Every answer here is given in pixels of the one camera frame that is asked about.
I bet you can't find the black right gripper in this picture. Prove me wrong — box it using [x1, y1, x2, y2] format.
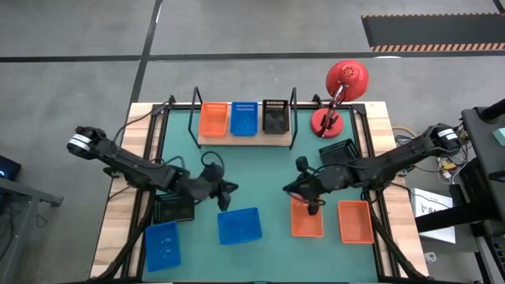
[282, 156, 339, 216]

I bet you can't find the white cardboard box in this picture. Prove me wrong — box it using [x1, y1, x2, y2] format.
[410, 187, 458, 245]

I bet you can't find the grey metal stand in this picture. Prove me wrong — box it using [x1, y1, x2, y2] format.
[0, 176, 64, 284]

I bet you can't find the black cable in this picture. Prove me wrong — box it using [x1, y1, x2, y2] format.
[112, 103, 166, 142]

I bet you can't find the blue plastic basket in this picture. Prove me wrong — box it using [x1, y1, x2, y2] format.
[230, 101, 260, 137]
[144, 220, 183, 274]
[216, 207, 264, 246]

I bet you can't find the orange plastic basket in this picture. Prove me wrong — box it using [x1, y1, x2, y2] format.
[198, 101, 230, 138]
[290, 195, 325, 239]
[337, 200, 376, 245]

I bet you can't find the black metal table frame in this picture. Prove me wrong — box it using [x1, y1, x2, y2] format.
[88, 94, 431, 284]

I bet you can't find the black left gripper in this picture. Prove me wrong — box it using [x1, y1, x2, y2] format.
[189, 162, 240, 212]

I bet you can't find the wooden shelf with black frame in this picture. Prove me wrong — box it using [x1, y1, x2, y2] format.
[187, 85, 300, 151]

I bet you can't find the black plastic basket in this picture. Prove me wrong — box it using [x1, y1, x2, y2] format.
[261, 99, 290, 135]
[318, 138, 361, 166]
[152, 192, 196, 225]

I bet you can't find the black equipment cart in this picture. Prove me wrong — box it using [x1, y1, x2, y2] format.
[413, 98, 505, 284]

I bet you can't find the red desk lamp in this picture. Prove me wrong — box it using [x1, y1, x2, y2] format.
[309, 59, 371, 140]

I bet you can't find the hazard striped floor mat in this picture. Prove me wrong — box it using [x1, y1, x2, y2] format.
[361, 13, 505, 53]

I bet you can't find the black electronic device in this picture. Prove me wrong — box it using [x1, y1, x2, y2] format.
[0, 155, 22, 181]

